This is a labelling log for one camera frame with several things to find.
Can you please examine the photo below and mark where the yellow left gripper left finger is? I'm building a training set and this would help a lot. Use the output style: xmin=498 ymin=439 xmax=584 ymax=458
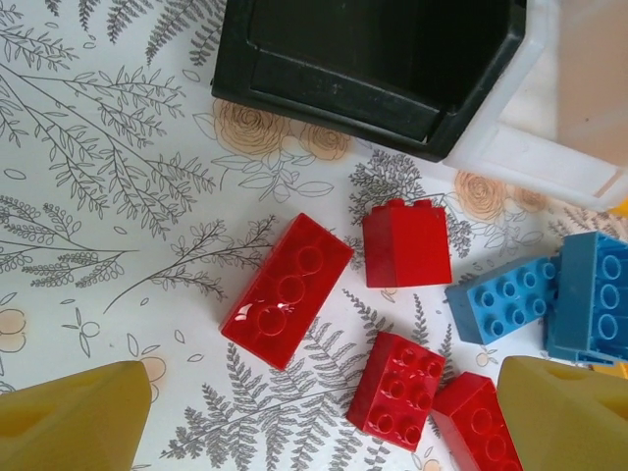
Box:
xmin=0 ymin=360 xmax=151 ymax=471

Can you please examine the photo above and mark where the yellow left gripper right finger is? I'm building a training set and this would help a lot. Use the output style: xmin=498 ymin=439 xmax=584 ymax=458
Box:
xmin=497 ymin=355 xmax=628 ymax=471

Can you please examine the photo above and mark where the blue eight-stud lego brick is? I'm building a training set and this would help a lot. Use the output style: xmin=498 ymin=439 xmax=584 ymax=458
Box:
xmin=444 ymin=254 xmax=563 ymax=346

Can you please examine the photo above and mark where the red six-stud lego brick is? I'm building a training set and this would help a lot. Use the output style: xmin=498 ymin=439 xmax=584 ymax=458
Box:
xmin=345 ymin=331 xmax=447 ymax=447

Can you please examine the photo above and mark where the floral print tablecloth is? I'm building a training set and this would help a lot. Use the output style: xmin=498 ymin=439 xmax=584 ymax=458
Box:
xmin=0 ymin=0 xmax=628 ymax=471

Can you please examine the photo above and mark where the square red lego brick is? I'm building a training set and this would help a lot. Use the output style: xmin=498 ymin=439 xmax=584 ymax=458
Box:
xmin=361 ymin=198 xmax=453 ymax=290

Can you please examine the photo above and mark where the long red lego brick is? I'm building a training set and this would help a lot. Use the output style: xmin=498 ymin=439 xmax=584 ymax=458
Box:
xmin=219 ymin=212 xmax=355 ymax=372

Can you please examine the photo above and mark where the translucent white plastic container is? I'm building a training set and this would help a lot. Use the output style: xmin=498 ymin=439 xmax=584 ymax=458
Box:
xmin=441 ymin=0 xmax=628 ymax=213

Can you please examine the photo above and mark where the black plastic container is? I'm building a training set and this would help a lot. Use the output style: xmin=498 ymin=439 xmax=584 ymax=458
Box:
xmin=210 ymin=0 xmax=529 ymax=164

